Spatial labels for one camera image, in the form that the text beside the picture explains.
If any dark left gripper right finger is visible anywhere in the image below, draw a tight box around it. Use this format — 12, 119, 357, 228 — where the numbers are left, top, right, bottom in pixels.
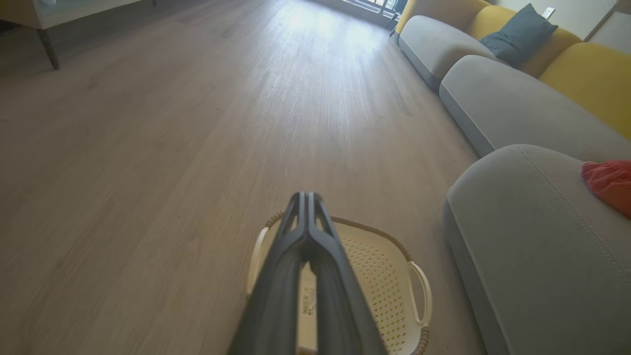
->
308, 192, 388, 355

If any grey window frame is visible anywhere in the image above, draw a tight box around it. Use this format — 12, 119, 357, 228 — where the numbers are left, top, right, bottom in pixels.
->
306, 0, 400, 23

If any red cloth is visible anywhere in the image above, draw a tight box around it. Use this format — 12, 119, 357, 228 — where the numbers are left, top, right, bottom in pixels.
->
581, 159, 631, 220

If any yellow sofa backrest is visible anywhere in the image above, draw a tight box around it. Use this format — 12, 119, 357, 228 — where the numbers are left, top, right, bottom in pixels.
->
396, 0, 491, 34
539, 42, 631, 142
466, 5, 583, 78

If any barcode label sticker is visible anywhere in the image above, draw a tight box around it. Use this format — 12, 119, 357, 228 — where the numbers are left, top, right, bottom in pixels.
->
301, 286, 316, 316

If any dark grey throw pillow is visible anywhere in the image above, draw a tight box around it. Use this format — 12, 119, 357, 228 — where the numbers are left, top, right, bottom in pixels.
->
480, 3, 559, 67

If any beige TV cabinet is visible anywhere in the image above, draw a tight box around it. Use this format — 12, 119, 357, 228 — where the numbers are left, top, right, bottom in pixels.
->
0, 0, 158, 71

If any cream laundry basket brown rim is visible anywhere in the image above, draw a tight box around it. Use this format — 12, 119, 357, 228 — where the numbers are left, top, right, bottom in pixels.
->
245, 211, 433, 355

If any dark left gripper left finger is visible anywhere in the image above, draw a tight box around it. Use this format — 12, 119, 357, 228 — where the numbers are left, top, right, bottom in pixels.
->
229, 192, 309, 355

